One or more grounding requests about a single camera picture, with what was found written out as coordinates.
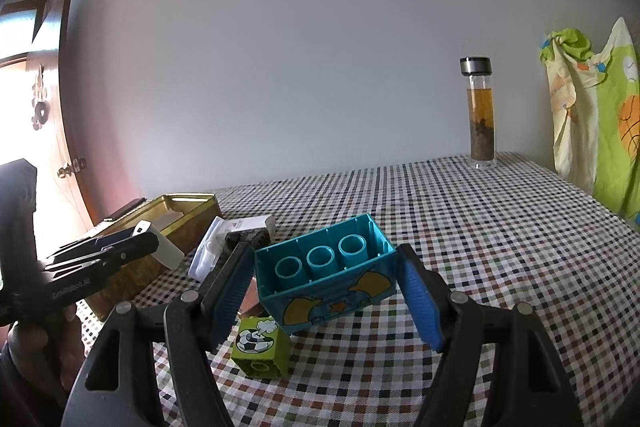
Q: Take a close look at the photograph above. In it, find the white rectangular block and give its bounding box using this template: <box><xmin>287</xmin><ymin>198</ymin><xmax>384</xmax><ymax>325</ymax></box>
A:
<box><xmin>132</xmin><ymin>220</ymin><xmax>184</xmax><ymax>270</ymax></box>

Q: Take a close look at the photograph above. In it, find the clear plastic card case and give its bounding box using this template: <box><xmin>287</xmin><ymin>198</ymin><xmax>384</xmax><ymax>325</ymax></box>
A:
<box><xmin>188</xmin><ymin>217</ymin><xmax>230</xmax><ymax>282</ymax></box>

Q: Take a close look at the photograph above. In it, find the green toy brick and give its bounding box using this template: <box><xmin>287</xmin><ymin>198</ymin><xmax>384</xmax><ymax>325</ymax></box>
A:
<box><xmin>231</xmin><ymin>317</ymin><xmax>291</xmax><ymax>379</ymax></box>

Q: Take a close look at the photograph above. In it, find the teal toy brick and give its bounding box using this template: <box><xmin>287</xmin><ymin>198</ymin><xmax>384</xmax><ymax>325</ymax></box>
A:
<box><xmin>255</xmin><ymin>215</ymin><xmax>397</xmax><ymax>335</ymax></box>

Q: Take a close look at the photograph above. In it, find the person's left hand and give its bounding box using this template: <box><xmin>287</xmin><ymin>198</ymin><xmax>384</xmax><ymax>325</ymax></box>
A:
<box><xmin>1</xmin><ymin>305</ymin><xmax>85</xmax><ymax>426</ymax></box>

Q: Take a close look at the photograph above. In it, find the gold metal tin box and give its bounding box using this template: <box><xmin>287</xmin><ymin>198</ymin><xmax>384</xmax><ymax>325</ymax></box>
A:
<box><xmin>86</xmin><ymin>193</ymin><xmax>222</xmax><ymax>322</ymax></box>

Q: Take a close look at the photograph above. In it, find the white small box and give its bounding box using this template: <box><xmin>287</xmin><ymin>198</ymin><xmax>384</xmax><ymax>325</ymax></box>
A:
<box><xmin>228</xmin><ymin>215</ymin><xmax>276</xmax><ymax>237</ymax></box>

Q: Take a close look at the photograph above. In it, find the checkered tablecloth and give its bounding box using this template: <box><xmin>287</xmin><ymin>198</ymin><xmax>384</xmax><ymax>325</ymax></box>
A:
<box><xmin>210</xmin><ymin>153</ymin><xmax>639</xmax><ymax>426</ymax></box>

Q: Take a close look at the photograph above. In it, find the black lumpy object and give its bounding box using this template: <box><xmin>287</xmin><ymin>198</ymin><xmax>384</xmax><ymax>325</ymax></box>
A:
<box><xmin>222</xmin><ymin>229</ymin><xmax>271</xmax><ymax>255</ymax></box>

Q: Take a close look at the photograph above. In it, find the door hanging ornament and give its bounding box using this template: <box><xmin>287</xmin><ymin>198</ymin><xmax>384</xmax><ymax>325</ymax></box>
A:
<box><xmin>32</xmin><ymin>64</ymin><xmax>50</xmax><ymax>131</ymax></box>

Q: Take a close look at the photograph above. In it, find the brown wooden door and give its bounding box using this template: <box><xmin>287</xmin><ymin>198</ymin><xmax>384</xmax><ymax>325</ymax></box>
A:
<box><xmin>1</xmin><ymin>0</ymin><xmax>92</xmax><ymax>236</ymax></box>

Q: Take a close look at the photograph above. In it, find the glass tea bottle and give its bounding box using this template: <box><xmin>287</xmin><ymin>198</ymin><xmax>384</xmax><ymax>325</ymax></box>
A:
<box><xmin>459</xmin><ymin>56</ymin><xmax>496</xmax><ymax>170</ymax></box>

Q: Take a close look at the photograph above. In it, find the green patterned cloth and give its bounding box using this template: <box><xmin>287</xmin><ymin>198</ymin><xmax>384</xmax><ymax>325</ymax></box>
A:
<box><xmin>539</xmin><ymin>18</ymin><xmax>639</xmax><ymax>229</ymax></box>

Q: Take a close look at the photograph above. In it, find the brass door handle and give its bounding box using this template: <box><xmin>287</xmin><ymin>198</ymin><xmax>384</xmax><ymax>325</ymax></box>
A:
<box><xmin>56</xmin><ymin>157</ymin><xmax>87</xmax><ymax>179</ymax></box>

